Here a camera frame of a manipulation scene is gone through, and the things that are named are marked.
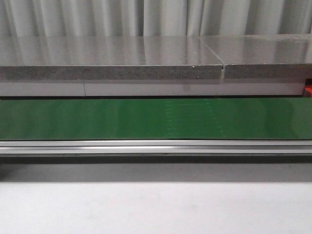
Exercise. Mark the green conveyor belt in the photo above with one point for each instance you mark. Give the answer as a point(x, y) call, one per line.
point(160, 118)

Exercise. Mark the white cabinet front panel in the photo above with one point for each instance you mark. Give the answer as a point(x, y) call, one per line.
point(107, 88)

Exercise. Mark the right grey stone slab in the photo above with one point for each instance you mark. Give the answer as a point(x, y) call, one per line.
point(286, 57)

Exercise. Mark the grey stone countertop slab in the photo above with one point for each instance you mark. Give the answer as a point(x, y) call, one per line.
point(106, 58)

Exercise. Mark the red box at right edge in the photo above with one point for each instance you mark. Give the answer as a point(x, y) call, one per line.
point(307, 91)

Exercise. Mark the grey pleated curtain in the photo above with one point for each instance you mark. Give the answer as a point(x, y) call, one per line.
point(24, 18)

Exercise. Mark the aluminium conveyor side rail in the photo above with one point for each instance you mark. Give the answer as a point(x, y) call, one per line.
point(157, 147)

